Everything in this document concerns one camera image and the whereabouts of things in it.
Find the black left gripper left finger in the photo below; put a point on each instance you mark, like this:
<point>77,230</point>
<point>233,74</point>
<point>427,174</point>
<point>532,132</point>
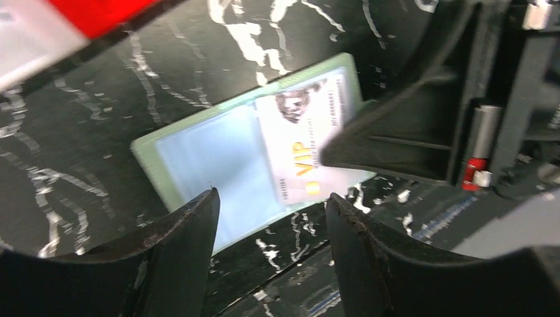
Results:
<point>158,270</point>

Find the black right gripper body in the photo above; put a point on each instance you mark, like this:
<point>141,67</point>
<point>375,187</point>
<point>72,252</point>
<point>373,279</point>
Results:
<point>513,143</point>

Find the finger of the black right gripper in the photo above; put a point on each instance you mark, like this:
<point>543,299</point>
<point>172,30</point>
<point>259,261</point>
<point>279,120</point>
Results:
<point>419,128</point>

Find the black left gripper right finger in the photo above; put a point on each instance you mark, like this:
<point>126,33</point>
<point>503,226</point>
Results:
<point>382,272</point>

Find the grey VIP card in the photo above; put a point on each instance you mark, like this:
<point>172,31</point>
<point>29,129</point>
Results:
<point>296,124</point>

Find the grey-green card holder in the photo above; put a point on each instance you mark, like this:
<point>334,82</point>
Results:
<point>222,147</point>

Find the red plastic bin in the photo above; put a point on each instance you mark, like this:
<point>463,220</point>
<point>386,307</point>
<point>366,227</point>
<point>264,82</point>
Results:
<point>95,18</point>

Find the white plastic bin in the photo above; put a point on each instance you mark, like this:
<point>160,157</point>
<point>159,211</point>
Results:
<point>34,36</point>

